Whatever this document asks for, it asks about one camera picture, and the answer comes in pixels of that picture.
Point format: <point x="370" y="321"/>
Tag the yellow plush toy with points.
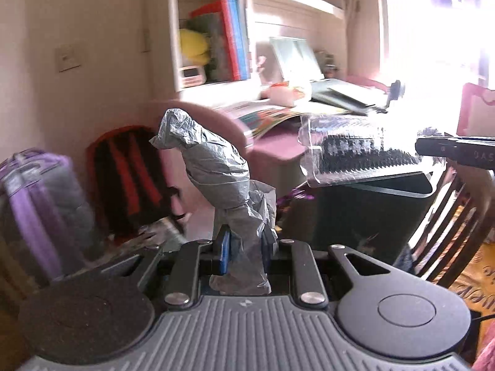
<point x="193" y="46"/>

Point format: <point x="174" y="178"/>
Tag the pink box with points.
<point x="477" y="112"/>

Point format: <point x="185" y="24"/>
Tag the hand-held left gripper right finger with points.
<point x="268" y="249"/>

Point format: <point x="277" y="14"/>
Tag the black clip stand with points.
<point x="394" y="94"/>

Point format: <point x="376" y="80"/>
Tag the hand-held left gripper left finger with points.
<point x="224" y="251"/>

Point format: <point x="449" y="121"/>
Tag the dark green deer-print bin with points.
<point x="348" y="220"/>

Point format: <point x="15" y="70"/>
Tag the purple grey backpack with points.
<point x="34" y="216"/>

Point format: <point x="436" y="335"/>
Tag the clear plastic tray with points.
<point x="340" y="162"/>

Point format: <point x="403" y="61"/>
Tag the red black backpack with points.
<point x="127" y="185"/>

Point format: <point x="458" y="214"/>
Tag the grey plastic bag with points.
<point x="216" y="162"/>

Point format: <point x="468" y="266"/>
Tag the row of colourful books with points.
<point x="228" y="38"/>

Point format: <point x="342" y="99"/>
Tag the white wall outlet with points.
<point x="68" y="58"/>

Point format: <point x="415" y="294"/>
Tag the grey folders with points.
<point x="348" y="94"/>

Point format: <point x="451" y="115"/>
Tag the small white clock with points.
<point x="191" y="76"/>

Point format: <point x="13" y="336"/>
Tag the pale green board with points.
<point x="296" y="58"/>

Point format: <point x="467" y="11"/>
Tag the pink desk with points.
<point x="278" y="145"/>

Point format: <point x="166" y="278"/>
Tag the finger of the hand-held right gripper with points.
<point x="435" y="147"/>

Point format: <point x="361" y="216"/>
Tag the wooden chair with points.
<point x="444" y="239"/>

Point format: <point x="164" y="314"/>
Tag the dark purple foil wrapper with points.
<point x="292" y="195"/>

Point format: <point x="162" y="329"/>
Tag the white shelf unit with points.
<point x="294" y="7"/>

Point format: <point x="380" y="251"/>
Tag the white wall switch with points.
<point x="145" y="40"/>

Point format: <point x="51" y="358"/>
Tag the colourful magazine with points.
<point x="278" y="118"/>

